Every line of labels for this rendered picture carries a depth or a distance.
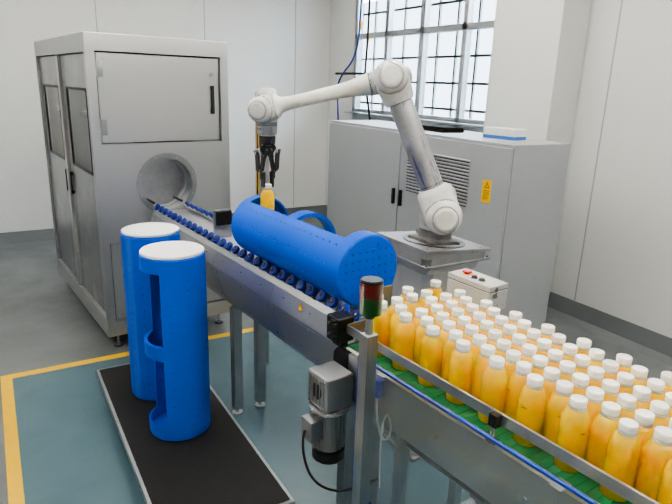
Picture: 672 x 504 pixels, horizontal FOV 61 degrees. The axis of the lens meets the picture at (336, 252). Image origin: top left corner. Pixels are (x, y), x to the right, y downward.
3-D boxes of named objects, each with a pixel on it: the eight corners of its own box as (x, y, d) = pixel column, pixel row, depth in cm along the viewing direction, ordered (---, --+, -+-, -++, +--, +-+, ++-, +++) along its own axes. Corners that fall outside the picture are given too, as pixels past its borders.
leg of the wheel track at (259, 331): (262, 402, 329) (261, 299, 312) (267, 406, 325) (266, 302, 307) (253, 404, 326) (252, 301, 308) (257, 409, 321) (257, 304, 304)
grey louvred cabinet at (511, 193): (369, 267, 579) (377, 119, 538) (540, 353, 402) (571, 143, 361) (322, 274, 552) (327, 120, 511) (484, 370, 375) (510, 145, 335)
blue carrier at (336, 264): (282, 246, 294) (281, 191, 286) (396, 299, 227) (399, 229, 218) (231, 255, 278) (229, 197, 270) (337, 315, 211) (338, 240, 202)
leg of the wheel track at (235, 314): (239, 409, 321) (238, 304, 304) (244, 414, 317) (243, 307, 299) (230, 412, 318) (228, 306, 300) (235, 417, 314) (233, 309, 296)
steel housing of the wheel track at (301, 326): (193, 251, 396) (191, 202, 386) (406, 385, 228) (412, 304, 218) (152, 257, 380) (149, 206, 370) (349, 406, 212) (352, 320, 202)
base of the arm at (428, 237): (432, 234, 286) (433, 223, 284) (461, 244, 267) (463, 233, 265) (402, 234, 277) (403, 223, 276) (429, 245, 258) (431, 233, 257)
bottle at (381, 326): (378, 358, 188) (381, 311, 184) (364, 351, 193) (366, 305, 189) (392, 353, 193) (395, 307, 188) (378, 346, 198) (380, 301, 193)
